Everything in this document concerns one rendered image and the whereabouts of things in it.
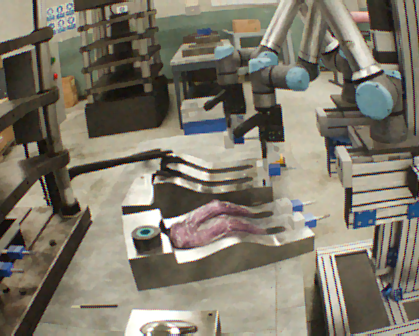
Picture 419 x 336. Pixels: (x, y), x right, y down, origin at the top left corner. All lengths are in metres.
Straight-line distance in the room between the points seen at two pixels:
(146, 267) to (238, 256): 0.24
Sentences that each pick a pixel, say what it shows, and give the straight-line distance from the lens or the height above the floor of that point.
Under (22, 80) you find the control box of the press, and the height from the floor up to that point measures 1.35.
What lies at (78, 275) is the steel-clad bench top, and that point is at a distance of 1.37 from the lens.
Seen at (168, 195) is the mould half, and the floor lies 0.89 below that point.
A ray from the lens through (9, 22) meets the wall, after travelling 8.96.
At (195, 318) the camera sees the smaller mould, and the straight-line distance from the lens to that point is 1.00.
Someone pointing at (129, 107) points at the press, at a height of 0.30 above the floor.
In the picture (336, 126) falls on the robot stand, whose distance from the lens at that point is 1.89.
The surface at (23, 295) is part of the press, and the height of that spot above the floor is 0.79.
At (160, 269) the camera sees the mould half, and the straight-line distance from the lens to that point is 1.21.
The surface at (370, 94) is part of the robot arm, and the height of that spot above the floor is 1.22.
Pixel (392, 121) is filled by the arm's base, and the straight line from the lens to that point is 1.41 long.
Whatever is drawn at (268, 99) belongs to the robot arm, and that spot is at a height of 1.16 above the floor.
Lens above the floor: 1.51
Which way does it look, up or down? 21 degrees down
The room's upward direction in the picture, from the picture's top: 8 degrees counter-clockwise
